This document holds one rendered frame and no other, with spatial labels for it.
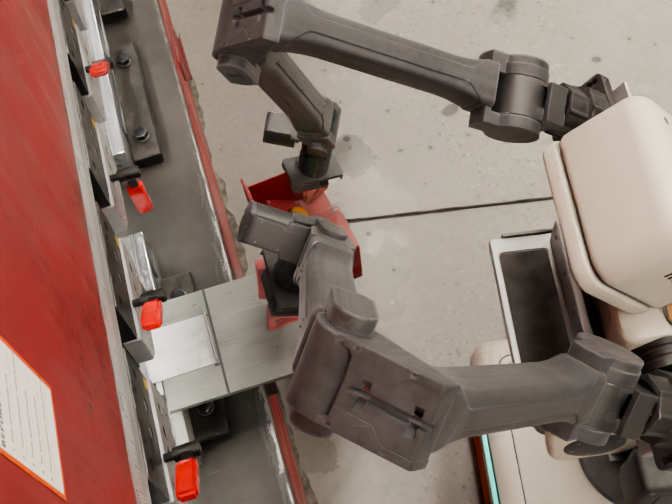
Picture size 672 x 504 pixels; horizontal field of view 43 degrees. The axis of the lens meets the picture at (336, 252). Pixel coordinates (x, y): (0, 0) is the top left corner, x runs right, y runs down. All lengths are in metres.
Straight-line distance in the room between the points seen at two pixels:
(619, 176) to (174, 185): 0.89
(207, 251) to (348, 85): 1.45
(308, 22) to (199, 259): 0.59
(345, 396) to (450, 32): 2.43
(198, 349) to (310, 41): 0.50
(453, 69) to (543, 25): 1.94
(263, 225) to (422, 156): 1.64
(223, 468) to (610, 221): 0.71
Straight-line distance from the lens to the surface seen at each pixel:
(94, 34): 1.80
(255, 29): 1.07
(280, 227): 1.09
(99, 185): 1.12
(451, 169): 2.67
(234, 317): 1.32
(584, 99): 1.24
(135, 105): 1.73
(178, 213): 1.60
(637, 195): 0.99
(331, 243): 1.02
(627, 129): 1.03
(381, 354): 0.67
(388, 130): 2.76
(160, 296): 1.06
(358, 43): 1.09
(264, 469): 1.36
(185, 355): 1.31
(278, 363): 1.28
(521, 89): 1.19
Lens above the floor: 2.17
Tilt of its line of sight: 59 degrees down
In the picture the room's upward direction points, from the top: 9 degrees counter-clockwise
